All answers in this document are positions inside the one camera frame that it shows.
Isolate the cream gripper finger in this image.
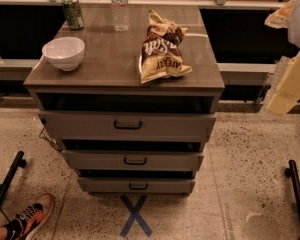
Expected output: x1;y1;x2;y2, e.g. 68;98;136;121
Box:
265;53;300;115
264;0;296;29

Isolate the grey drawer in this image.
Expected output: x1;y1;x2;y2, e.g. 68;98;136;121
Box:
38;111;215;142
62;150;203;171
78;177;195;194

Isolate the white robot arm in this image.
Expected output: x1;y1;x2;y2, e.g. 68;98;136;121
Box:
264;0;300;115

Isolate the grey drawer cabinet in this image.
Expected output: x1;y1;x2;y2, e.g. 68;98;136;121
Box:
24;5;224;180

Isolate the grey bottom drawer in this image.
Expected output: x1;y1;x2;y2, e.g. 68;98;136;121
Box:
78;177;195;194

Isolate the grey top drawer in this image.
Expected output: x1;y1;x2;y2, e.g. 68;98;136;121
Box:
38;111;215;142

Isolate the black right stand leg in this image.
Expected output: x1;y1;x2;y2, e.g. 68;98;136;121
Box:
284;159;300;240

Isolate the black stand leg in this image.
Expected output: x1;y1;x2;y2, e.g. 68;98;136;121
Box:
284;159;300;240
0;151;27;208

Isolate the brown chip bag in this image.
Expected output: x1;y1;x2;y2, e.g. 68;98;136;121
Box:
140;10;192;83

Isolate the clear plastic water bottle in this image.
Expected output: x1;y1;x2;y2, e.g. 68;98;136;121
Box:
111;0;129;32

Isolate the green soda can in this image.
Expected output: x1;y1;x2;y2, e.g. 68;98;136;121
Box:
61;0;84;30

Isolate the blue tape cross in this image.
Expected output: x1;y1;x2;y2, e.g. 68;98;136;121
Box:
120;195;152;237

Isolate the white bowl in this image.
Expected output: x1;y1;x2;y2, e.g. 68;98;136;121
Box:
42;37;85;71

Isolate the black left stand leg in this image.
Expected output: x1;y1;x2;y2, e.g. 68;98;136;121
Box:
0;151;27;208

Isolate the orange black sneaker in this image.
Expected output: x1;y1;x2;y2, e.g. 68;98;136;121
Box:
7;193;54;240

